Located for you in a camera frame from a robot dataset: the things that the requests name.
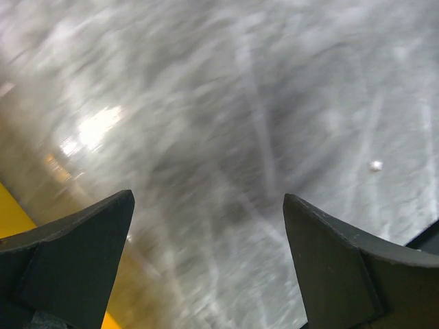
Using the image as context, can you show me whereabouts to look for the yellow plastic tray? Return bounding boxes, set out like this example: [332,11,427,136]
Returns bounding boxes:
[0,181,121,329]

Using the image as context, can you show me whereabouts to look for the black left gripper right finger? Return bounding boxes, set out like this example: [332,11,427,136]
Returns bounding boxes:
[283,194,438,329]

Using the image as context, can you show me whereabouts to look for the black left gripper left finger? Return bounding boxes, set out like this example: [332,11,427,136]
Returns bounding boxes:
[0,189,135,329]

